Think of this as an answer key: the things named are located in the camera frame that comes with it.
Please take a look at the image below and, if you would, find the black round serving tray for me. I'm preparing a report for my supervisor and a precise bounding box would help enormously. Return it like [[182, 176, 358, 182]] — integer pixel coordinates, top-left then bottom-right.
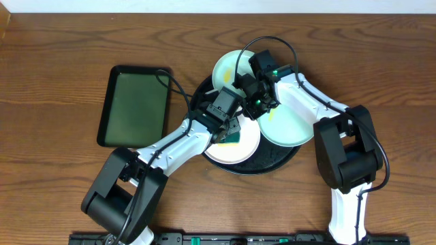
[[187, 74, 302, 176]]

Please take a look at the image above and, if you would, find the green yellow scrub sponge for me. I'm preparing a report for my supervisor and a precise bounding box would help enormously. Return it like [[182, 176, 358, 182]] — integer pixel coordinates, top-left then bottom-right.
[[218, 132, 240, 144]]

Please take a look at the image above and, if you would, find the mint plate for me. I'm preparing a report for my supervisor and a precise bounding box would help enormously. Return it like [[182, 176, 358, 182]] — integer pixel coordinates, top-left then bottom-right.
[[212, 50, 255, 97], [257, 105, 313, 147]]

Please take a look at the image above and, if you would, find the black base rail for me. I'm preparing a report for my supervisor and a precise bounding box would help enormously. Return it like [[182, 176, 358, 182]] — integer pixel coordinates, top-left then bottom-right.
[[68, 233, 411, 245]]

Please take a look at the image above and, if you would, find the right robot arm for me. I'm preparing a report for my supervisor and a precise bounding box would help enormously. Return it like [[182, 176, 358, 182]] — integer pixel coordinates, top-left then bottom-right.
[[233, 65, 389, 244]]

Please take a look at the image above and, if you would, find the pale pink plate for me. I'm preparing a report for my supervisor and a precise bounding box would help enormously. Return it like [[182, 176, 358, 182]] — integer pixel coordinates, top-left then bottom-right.
[[205, 115, 260, 165]]

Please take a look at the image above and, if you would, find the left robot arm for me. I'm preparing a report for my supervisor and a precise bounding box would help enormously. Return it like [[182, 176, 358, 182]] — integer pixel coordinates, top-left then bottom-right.
[[81, 99, 245, 244]]

